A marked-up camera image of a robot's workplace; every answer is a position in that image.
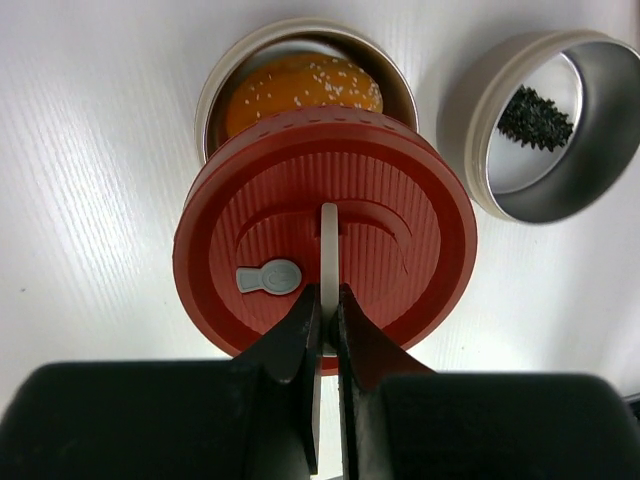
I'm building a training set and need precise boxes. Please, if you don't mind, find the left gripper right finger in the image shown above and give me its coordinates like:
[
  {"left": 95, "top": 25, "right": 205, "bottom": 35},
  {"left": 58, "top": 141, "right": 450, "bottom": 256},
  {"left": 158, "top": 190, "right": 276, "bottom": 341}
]
[{"left": 335, "top": 286, "right": 639, "bottom": 479}]

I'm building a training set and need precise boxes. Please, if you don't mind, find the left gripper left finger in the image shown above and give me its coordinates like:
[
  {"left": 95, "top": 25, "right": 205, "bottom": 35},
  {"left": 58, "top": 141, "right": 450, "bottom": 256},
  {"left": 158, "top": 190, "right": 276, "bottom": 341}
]
[{"left": 1, "top": 285, "right": 320, "bottom": 479}]

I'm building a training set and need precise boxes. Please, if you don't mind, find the red lunch box lid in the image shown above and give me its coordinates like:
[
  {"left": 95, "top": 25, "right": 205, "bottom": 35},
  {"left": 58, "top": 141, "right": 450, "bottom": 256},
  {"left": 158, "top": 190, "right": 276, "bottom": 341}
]
[{"left": 172, "top": 106, "right": 477, "bottom": 356}]

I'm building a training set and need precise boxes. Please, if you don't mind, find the black spiky food piece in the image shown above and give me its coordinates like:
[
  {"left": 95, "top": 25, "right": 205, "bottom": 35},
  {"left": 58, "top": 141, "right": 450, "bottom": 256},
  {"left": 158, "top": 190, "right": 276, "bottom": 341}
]
[{"left": 497, "top": 85, "right": 574, "bottom": 152}]

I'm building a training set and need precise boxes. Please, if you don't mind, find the orange sesame bun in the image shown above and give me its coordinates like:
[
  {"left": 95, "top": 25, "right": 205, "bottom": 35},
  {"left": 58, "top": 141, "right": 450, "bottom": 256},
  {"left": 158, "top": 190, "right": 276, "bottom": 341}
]
[{"left": 225, "top": 53, "right": 383, "bottom": 136}]

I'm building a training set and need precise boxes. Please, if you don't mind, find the red lunch box container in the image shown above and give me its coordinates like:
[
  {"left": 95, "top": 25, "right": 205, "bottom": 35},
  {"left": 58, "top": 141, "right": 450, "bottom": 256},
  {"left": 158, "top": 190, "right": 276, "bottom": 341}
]
[{"left": 194, "top": 17, "right": 419, "bottom": 165}]

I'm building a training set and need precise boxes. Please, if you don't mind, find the beige lunch box container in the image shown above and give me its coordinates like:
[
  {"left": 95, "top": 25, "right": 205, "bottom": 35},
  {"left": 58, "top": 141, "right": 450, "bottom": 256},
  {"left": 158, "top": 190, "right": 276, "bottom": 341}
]
[{"left": 437, "top": 30, "right": 639, "bottom": 224}]

